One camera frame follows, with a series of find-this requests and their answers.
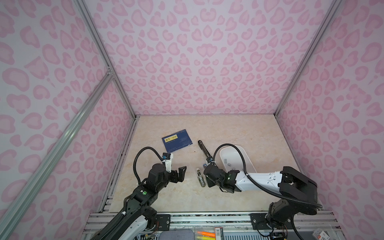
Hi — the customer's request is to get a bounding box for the grey white mini stapler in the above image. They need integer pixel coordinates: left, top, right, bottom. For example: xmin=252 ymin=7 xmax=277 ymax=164
xmin=196 ymin=168 xmax=206 ymax=188

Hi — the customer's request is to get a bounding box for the black long stapler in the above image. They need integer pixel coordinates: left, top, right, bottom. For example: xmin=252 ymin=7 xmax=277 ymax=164
xmin=198 ymin=140 xmax=213 ymax=158

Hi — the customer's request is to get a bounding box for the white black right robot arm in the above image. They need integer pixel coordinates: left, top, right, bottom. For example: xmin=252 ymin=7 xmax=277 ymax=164
xmin=198 ymin=141 xmax=323 ymax=240

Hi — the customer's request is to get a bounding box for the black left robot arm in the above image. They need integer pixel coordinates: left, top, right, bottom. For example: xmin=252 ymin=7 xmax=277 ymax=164
xmin=91 ymin=147 xmax=187 ymax=240

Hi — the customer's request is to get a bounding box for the white plastic tray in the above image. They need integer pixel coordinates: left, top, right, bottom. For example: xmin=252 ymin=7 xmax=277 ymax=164
xmin=219 ymin=145 xmax=257 ymax=173

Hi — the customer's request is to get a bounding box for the blue book yellow label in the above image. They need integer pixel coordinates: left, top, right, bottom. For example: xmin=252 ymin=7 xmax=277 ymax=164
xmin=162 ymin=129 xmax=193 ymax=153

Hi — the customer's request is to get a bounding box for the orange marker pen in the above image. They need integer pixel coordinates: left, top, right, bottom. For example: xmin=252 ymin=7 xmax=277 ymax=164
xmin=197 ymin=231 xmax=216 ymax=239

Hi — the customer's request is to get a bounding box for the grey foam pad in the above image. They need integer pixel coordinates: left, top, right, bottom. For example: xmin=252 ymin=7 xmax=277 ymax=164
xmin=159 ymin=230 xmax=195 ymax=240

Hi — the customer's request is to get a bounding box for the yellow marker pen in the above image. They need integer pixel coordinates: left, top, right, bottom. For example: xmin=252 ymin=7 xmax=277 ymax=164
xmin=197 ymin=236 xmax=216 ymax=240

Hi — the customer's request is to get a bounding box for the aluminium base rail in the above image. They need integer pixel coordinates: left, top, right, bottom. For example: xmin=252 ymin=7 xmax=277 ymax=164
xmin=80 ymin=210 xmax=346 ymax=240

